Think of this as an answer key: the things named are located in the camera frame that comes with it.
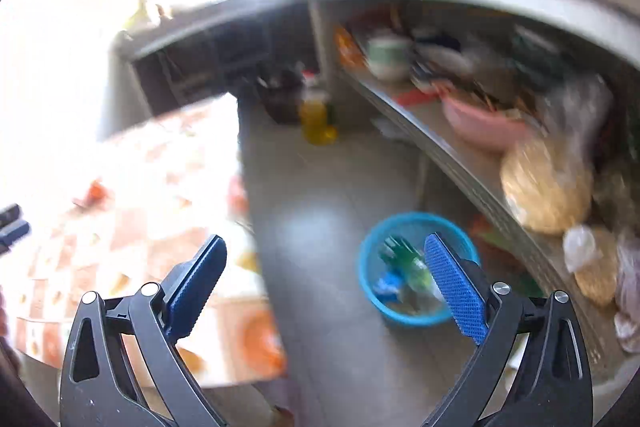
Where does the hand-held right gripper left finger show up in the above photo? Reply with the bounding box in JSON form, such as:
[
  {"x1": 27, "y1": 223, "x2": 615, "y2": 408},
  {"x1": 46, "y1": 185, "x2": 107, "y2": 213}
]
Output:
[{"x1": 60, "y1": 234, "x2": 228, "y2": 427}]

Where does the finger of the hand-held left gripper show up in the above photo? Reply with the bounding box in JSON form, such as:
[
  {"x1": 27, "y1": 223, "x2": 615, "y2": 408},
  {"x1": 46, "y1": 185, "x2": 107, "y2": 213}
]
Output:
[
  {"x1": 0, "y1": 203, "x2": 23, "y2": 228},
  {"x1": 0, "y1": 219, "x2": 31, "y2": 254}
]

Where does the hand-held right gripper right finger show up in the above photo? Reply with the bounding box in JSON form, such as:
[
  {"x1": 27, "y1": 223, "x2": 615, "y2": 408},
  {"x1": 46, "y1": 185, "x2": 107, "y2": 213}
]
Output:
[{"x1": 422, "y1": 232, "x2": 593, "y2": 427}]

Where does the green wrapper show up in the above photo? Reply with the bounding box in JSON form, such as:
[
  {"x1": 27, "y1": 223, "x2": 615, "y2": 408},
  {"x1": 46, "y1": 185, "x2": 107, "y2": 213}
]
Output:
[{"x1": 380, "y1": 234, "x2": 433, "y2": 288}]

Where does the blue snack bag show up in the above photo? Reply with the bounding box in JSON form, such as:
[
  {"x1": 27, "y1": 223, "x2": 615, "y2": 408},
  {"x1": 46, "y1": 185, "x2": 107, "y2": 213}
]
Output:
[{"x1": 372, "y1": 272, "x2": 406, "y2": 300}]

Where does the blue plastic basket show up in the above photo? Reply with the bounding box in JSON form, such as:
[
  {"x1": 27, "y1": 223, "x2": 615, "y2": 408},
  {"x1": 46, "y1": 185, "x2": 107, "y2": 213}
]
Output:
[{"x1": 357, "y1": 213, "x2": 481, "y2": 327}]

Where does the leaf patterned tablecloth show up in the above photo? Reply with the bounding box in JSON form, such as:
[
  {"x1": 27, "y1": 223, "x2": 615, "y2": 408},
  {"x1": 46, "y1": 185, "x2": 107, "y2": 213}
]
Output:
[{"x1": 15, "y1": 99, "x2": 288, "y2": 390}]

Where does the small orange wrapper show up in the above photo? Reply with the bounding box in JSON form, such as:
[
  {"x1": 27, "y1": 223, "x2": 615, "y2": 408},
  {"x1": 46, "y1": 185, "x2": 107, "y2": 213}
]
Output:
[{"x1": 75, "y1": 181, "x2": 108, "y2": 208}]

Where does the large bag of yellow grains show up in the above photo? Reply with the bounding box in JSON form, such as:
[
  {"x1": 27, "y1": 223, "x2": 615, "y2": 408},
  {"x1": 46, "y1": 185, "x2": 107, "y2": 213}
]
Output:
[{"x1": 500, "y1": 77, "x2": 613, "y2": 235}]

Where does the small clear plastic bag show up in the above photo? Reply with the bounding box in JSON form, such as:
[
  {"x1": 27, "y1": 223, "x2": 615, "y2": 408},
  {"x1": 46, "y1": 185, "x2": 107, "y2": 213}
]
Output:
[{"x1": 563, "y1": 225, "x2": 601, "y2": 273}]

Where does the small bag of grains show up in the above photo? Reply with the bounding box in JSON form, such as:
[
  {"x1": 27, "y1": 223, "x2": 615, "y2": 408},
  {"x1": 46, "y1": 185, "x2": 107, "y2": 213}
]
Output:
[{"x1": 575, "y1": 229, "x2": 621, "y2": 307}]

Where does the pink plastic basin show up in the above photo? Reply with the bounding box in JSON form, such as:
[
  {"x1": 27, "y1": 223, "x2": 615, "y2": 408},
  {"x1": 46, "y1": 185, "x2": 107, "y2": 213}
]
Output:
[{"x1": 442, "y1": 94, "x2": 531, "y2": 152}]

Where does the pinkish plastic bag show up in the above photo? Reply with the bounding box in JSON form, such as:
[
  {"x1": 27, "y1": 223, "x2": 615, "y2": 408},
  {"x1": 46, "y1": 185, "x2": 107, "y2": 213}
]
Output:
[{"x1": 614, "y1": 232, "x2": 640, "y2": 353}]

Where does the red ladle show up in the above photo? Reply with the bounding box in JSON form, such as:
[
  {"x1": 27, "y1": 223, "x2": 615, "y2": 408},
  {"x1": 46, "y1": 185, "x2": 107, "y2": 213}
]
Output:
[{"x1": 395, "y1": 89, "x2": 441, "y2": 108}]

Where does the dark utensil container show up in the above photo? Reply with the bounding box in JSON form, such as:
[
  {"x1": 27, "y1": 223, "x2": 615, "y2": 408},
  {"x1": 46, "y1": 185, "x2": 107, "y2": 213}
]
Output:
[{"x1": 257, "y1": 72, "x2": 303, "y2": 124}]

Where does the yellow cooking oil bottle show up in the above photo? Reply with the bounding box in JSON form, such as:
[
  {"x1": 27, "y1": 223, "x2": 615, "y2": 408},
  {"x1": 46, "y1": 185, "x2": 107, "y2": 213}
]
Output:
[{"x1": 299, "y1": 74, "x2": 338, "y2": 145}]

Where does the orange snack packet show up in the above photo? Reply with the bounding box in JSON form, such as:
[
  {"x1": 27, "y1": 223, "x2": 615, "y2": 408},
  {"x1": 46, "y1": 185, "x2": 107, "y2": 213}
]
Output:
[{"x1": 334, "y1": 27, "x2": 366, "y2": 68}]

